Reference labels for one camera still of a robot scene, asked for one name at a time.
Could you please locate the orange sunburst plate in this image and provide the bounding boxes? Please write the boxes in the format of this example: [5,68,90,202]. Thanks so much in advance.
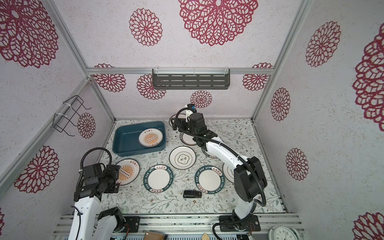
[139,128,164,148]
[169,114,183,131]
[116,159,141,186]

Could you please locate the white plate cloud emblem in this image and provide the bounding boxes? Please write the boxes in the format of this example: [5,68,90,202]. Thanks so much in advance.
[169,146,197,170]

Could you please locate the green rim plate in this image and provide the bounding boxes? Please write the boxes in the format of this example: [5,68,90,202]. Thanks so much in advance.
[180,133,197,146]
[143,165,174,194]
[195,165,225,195]
[201,148,218,159]

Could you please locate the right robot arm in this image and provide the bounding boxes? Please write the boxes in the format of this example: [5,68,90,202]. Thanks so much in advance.
[170,108,268,221]

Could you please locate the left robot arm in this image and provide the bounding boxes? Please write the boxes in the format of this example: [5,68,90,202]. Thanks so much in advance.
[69,164,126,240]

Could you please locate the teal plastic bin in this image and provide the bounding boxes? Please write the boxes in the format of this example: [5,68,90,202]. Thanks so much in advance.
[113,121,166,157]

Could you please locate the black small device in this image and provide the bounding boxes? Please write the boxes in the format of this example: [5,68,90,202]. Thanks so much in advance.
[183,190,202,199]

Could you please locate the brown box front edge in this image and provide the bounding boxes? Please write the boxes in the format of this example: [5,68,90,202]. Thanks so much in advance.
[143,232,167,240]

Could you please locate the white analog clock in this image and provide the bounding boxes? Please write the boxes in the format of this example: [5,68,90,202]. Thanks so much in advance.
[268,226,302,240]

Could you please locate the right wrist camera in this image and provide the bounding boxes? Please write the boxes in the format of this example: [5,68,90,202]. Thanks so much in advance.
[185,104,197,123]

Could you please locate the grey wall shelf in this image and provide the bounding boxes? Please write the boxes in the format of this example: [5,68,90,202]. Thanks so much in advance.
[152,69,231,90]

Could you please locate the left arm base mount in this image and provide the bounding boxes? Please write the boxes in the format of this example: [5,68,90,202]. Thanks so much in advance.
[114,216,141,234]

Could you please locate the black wire wall rack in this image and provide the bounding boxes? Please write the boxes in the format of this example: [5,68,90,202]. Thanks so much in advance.
[52,95,91,137]

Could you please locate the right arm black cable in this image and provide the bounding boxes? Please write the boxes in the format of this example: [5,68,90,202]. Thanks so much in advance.
[170,107,268,240]

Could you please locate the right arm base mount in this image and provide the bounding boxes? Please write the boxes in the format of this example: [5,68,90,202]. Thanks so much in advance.
[219,215,261,232]

